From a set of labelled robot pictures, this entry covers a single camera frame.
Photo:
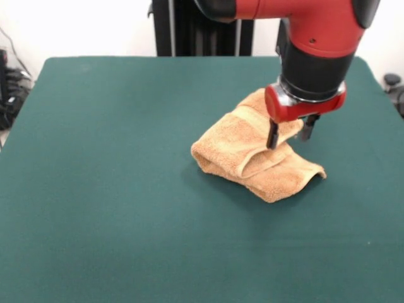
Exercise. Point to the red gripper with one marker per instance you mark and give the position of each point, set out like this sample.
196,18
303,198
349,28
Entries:
284,110

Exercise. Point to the dark pedestal leg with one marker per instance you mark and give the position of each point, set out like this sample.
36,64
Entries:
393,80
12,94

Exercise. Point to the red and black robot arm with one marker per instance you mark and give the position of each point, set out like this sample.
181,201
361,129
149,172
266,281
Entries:
315,41

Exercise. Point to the dark green table cloth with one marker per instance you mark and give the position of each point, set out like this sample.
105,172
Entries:
94,189

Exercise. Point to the tan terry towel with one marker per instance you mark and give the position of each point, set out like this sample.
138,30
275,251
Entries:
236,148

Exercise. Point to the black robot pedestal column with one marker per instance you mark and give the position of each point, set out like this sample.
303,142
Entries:
189,38

